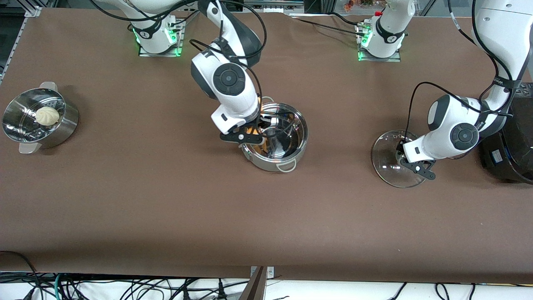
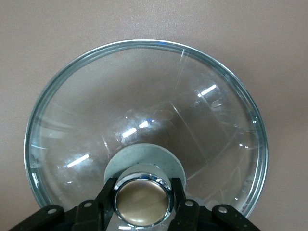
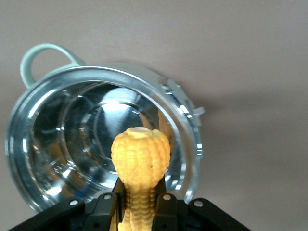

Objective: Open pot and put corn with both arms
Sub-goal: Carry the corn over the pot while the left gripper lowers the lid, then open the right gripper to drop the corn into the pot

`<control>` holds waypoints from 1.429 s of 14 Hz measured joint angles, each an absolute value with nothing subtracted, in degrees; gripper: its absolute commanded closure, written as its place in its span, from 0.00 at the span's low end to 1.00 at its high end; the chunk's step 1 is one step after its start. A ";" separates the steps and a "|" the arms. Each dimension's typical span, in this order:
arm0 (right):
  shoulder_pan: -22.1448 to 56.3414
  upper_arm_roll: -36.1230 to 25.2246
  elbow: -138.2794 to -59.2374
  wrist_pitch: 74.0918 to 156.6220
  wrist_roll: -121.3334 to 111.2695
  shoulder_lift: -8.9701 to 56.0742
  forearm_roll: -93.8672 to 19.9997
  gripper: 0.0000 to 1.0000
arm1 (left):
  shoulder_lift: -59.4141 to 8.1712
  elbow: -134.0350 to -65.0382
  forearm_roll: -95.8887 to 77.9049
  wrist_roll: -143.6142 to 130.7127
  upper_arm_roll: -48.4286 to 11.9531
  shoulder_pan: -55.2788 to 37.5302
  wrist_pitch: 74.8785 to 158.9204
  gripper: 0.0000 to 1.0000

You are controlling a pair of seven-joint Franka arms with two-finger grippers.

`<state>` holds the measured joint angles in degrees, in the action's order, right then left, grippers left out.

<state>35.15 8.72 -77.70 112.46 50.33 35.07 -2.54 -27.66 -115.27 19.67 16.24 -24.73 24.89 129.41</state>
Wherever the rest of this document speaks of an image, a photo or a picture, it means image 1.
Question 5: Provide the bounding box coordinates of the glass lid with knob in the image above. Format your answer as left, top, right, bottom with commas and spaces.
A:
371, 130, 429, 189

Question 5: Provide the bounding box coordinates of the stainless steel cooking pot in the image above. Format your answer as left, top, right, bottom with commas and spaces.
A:
239, 97, 309, 173

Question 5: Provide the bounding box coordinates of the steel steamer pot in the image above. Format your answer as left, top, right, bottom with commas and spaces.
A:
2, 82, 80, 155

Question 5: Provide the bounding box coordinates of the brown table cover sheet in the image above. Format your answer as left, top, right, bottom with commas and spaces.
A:
0, 7, 533, 285

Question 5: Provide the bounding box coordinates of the black round appliance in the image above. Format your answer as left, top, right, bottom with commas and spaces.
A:
479, 94, 533, 185

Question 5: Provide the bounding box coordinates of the dark table support beam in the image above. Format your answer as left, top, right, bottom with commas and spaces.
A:
239, 267, 267, 300

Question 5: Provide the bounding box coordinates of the white steamed bun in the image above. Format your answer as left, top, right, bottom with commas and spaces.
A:
35, 106, 60, 126

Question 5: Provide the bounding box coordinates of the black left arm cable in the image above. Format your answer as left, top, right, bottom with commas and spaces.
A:
408, 0, 533, 134

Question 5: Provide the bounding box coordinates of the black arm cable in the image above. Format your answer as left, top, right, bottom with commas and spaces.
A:
408, 0, 533, 134
90, 0, 268, 125

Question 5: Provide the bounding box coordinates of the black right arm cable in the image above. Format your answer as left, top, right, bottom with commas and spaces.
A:
90, 0, 268, 125

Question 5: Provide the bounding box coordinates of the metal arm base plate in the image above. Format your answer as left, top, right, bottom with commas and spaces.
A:
357, 46, 401, 62
139, 19, 184, 58

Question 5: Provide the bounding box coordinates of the black table cable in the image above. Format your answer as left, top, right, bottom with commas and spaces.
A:
328, 12, 364, 27
296, 18, 368, 36

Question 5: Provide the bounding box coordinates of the small metal table bracket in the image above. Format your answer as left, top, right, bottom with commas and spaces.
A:
250, 266, 275, 280

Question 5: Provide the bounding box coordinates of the aluminium table edge rail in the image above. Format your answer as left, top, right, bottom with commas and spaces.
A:
0, 6, 42, 86

